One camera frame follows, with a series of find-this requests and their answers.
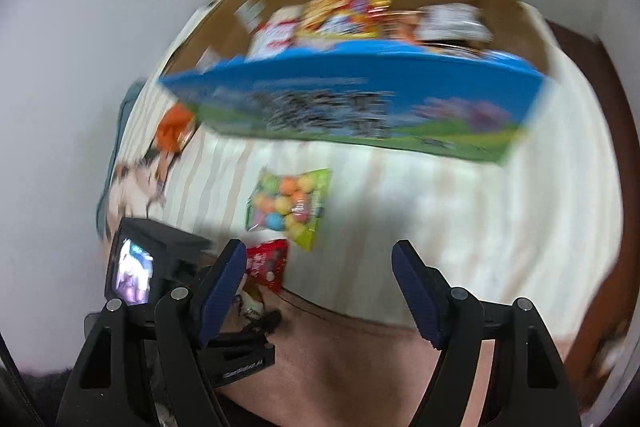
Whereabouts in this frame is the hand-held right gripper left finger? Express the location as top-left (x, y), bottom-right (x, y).
top-left (56, 238), bottom-right (248, 427)

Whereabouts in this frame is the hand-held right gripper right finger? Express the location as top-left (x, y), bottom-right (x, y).
top-left (391, 239), bottom-right (583, 427)

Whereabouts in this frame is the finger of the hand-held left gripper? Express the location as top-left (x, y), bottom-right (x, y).
top-left (240, 311), bottom-right (283, 334)

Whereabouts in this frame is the small white brown packet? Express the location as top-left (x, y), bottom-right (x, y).
top-left (235, 279), bottom-right (266, 318)

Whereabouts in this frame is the red triangular snack packet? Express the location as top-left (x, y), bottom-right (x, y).
top-left (245, 238), bottom-right (290, 293)

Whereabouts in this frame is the green bag of candy balls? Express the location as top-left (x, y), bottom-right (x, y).
top-left (244, 168), bottom-right (333, 253)

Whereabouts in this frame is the blue printed cardboard box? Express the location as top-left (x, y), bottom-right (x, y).
top-left (157, 0), bottom-right (556, 166)

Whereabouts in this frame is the pale yellow pink packet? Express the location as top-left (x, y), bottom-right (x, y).
top-left (247, 7), bottom-right (303, 58)

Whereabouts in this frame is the clear white printed packet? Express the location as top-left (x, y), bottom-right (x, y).
top-left (415, 4), bottom-right (493, 45)

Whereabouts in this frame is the yellow instant noodle packet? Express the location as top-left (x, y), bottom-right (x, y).
top-left (295, 0), bottom-right (393, 40)

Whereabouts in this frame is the cat print blanket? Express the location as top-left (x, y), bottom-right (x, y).
top-left (100, 0), bottom-right (626, 427)

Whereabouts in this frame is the orange snack packet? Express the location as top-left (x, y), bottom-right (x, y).
top-left (150, 104), bottom-right (197, 155)

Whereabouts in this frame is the dark fleece clothing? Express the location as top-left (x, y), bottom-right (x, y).
top-left (0, 367), bottom-right (81, 427)

